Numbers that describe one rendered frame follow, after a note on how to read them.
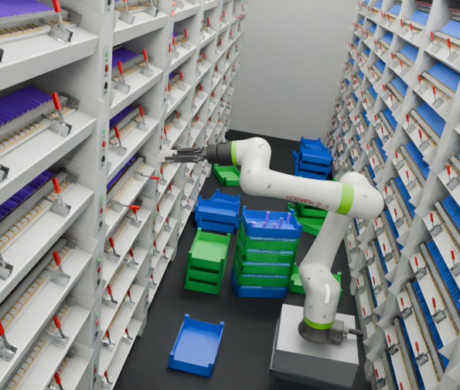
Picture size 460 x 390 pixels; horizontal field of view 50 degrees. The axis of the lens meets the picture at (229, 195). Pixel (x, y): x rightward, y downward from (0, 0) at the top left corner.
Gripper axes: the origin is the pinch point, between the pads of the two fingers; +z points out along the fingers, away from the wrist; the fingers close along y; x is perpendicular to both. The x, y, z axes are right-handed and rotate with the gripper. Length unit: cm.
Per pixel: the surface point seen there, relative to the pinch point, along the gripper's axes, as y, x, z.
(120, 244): 21.5, 26.4, 15.3
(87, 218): 59, -2, 6
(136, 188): 12.7, 8.0, 9.1
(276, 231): -63, 65, -34
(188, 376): 7, 102, 3
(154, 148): -10.6, -0.1, 8.1
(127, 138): 18.4, -12.9, 6.7
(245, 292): -60, 102, -15
